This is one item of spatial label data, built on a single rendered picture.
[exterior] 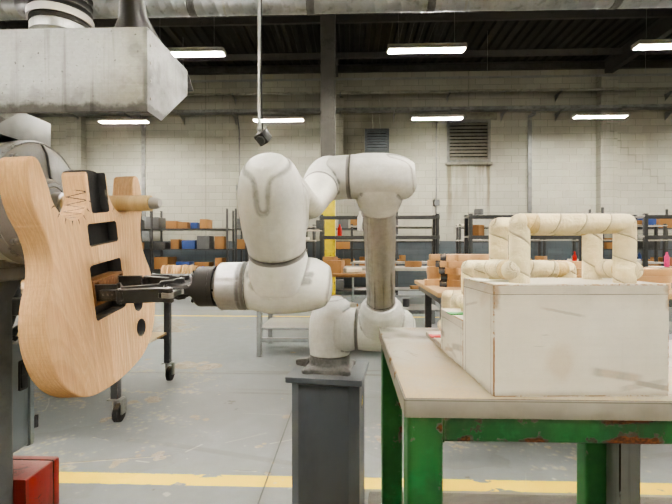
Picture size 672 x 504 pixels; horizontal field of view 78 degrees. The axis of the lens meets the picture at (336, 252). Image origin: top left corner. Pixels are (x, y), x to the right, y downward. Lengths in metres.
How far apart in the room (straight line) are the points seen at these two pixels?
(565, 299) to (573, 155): 12.94
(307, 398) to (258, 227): 1.00
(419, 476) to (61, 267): 0.65
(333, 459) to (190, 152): 11.88
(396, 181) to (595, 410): 0.73
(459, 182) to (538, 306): 11.71
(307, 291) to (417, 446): 0.30
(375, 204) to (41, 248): 0.81
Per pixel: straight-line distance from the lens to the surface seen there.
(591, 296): 0.75
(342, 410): 1.56
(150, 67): 0.83
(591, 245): 0.86
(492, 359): 0.70
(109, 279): 0.89
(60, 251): 0.78
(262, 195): 0.65
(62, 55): 0.90
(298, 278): 0.72
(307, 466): 1.67
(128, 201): 0.94
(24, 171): 0.75
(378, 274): 1.37
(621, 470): 1.43
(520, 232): 0.70
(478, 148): 12.64
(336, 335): 1.54
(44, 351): 0.77
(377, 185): 1.19
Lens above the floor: 1.15
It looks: level
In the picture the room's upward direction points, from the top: straight up
